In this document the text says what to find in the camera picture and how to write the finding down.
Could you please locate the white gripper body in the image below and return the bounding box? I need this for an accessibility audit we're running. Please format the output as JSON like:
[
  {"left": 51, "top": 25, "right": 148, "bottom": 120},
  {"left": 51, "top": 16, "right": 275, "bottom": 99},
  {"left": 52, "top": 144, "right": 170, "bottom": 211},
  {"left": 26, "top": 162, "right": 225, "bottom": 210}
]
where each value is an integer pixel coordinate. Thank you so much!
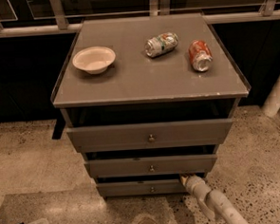
[{"left": 185, "top": 176, "right": 212, "bottom": 199}]

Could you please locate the grey bottom drawer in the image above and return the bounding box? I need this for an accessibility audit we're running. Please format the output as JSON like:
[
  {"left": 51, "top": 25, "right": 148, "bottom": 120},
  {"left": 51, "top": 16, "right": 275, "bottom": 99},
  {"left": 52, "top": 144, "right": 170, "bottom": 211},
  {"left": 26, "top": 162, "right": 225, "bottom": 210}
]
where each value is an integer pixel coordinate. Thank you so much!
[{"left": 97, "top": 179, "right": 186, "bottom": 197}]

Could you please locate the grey drawer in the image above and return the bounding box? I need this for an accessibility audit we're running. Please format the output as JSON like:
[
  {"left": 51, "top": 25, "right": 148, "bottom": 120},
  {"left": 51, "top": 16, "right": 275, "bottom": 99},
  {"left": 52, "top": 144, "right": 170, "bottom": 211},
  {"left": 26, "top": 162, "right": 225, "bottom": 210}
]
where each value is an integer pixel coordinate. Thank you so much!
[
  {"left": 84, "top": 154, "right": 217, "bottom": 178},
  {"left": 67, "top": 118, "right": 233, "bottom": 153},
  {"left": 97, "top": 179, "right": 186, "bottom": 197}
]

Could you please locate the grey middle drawer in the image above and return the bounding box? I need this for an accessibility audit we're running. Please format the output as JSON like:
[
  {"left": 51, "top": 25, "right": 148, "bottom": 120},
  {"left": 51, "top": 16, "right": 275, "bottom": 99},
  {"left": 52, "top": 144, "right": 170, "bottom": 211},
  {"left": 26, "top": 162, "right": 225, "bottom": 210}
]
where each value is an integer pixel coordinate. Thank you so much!
[{"left": 84, "top": 154, "right": 217, "bottom": 178}]

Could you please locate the grey drawer cabinet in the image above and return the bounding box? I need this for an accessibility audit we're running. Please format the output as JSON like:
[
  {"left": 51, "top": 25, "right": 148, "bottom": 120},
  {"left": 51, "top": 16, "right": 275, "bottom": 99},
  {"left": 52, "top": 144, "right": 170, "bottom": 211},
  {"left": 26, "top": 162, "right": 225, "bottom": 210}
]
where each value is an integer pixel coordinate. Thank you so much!
[{"left": 51, "top": 13, "right": 250, "bottom": 185}]

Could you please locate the grey top drawer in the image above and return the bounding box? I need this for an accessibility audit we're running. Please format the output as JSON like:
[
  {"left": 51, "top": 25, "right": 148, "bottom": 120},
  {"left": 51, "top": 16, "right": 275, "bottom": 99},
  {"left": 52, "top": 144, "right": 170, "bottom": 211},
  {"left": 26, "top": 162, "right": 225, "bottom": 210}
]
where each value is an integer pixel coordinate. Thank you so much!
[{"left": 67, "top": 118, "right": 233, "bottom": 153}]

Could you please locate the crushed red soda can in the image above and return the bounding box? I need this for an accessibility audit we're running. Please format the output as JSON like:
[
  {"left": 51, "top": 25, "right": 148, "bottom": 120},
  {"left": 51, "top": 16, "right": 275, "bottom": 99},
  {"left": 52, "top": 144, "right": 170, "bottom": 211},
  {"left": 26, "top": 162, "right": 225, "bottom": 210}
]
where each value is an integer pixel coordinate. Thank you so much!
[{"left": 189, "top": 40, "right": 213, "bottom": 72}]

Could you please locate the crushed green silver can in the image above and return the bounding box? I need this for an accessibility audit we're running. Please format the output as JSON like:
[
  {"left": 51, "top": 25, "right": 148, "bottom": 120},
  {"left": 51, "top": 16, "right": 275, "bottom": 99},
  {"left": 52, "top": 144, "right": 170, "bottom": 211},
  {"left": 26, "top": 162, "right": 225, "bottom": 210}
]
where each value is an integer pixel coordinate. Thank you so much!
[{"left": 144, "top": 32, "right": 178, "bottom": 58}]

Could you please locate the white paper bowl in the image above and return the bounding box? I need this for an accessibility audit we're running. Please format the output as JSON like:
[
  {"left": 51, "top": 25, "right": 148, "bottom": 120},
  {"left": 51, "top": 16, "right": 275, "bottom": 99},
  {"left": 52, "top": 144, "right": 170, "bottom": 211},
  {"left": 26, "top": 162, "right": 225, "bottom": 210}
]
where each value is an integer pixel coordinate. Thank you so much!
[{"left": 72, "top": 46, "right": 116, "bottom": 75}]

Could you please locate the metal railing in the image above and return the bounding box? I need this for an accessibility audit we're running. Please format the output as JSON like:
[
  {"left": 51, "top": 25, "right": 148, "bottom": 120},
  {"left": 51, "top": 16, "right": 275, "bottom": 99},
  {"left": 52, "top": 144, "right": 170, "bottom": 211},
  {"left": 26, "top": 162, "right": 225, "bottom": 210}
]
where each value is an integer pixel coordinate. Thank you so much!
[{"left": 0, "top": 0, "right": 280, "bottom": 37}]

